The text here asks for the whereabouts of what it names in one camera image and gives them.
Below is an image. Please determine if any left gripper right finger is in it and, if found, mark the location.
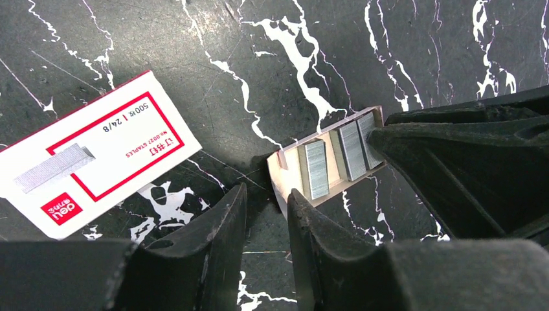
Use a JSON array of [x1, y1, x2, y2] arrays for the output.
[[287, 190, 548, 310]]

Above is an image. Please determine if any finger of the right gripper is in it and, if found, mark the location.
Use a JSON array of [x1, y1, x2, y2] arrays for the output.
[[367, 117, 548, 247], [385, 86, 548, 126]]

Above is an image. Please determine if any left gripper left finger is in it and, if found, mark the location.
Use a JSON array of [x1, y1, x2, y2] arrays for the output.
[[1, 184, 247, 310]]

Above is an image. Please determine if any cardboard staple tray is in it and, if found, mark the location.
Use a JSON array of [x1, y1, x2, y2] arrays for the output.
[[267, 106, 387, 216]]

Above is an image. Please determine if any red white staple box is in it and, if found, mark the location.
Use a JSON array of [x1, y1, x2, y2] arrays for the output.
[[1, 71, 201, 240]]

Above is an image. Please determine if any left staple strip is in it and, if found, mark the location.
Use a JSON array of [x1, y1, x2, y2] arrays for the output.
[[298, 139, 329, 201]]

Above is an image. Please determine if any middle staple strip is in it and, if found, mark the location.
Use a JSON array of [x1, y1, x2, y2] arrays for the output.
[[337, 122, 366, 181]]

